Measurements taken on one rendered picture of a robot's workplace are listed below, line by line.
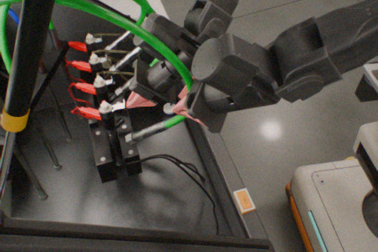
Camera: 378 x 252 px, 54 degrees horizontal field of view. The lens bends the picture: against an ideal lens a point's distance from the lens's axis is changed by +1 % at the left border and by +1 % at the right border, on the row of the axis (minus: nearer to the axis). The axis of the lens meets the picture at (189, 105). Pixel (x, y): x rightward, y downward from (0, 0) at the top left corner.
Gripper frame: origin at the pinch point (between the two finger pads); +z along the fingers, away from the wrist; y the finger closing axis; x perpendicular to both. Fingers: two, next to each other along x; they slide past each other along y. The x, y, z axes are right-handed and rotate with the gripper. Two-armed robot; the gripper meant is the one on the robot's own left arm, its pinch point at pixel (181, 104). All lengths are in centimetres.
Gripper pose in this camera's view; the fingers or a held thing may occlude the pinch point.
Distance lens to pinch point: 65.0
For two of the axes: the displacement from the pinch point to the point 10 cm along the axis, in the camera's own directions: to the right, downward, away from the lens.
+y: -3.5, 8.2, -4.5
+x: 6.8, 5.5, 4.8
